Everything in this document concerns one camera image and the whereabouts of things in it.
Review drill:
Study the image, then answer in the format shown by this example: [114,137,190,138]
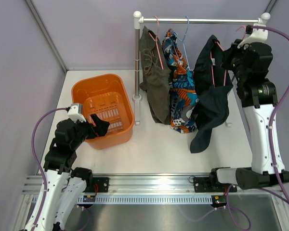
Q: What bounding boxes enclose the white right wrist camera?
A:
[237,23,268,49]

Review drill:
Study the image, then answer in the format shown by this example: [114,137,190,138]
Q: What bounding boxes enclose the dark navy shorts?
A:
[190,35,233,154]

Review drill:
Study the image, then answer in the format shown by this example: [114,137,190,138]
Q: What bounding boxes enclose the olive green shorts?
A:
[140,26,171,125]

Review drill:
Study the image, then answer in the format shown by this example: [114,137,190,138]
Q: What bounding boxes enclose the colourful patterned shorts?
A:
[162,28,198,134]

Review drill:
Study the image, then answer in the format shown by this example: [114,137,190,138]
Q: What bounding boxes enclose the blue hanger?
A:
[172,15,190,69]

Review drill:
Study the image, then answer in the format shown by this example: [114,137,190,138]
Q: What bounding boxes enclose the white slotted cable duct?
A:
[76,194,213,205]

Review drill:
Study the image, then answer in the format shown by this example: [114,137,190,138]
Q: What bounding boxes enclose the orange plastic basket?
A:
[71,74,134,150]

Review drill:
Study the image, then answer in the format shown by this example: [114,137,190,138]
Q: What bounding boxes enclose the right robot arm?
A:
[208,39,289,191]

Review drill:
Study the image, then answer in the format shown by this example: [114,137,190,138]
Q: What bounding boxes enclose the pink hanger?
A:
[210,26,246,87]
[154,15,164,70]

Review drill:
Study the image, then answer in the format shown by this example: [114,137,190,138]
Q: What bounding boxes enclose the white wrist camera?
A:
[237,23,268,49]
[67,103,86,123]

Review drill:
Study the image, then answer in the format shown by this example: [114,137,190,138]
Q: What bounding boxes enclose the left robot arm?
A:
[24,114,110,231]

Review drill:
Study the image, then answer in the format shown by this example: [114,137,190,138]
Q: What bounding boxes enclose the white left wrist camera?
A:
[67,103,86,123]

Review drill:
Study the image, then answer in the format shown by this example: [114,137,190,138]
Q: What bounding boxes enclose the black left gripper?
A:
[70,114,109,150]

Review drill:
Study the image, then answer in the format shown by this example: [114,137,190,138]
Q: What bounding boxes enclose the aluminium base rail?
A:
[21,174,284,195]

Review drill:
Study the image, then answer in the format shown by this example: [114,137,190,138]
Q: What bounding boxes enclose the metal clothes rack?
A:
[132,11,271,125]

